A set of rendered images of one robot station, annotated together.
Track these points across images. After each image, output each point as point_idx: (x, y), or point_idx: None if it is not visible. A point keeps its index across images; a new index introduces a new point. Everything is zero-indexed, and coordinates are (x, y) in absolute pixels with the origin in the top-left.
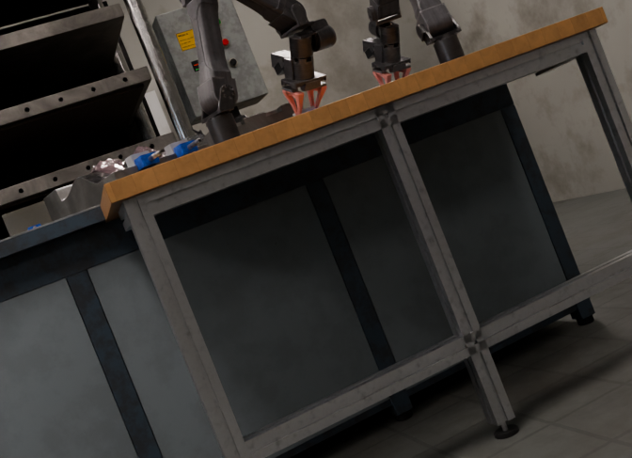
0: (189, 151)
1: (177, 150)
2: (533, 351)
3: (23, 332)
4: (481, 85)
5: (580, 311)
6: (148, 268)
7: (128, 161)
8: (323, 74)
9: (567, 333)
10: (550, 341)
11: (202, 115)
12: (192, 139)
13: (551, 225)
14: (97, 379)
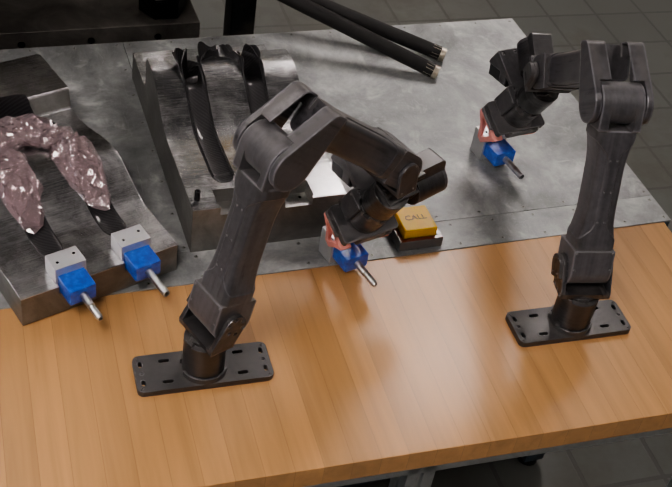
0: (145, 277)
1: (128, 264)
2: (448, 476)
3: None
4: (568, 444)
5: (527, 456)
6: None
7: (49, 266)
8: (394, 221)
9: (498, 466)
10: (474, 469)
11: (185, 313)
12: (164, 92)
13: None
14: None
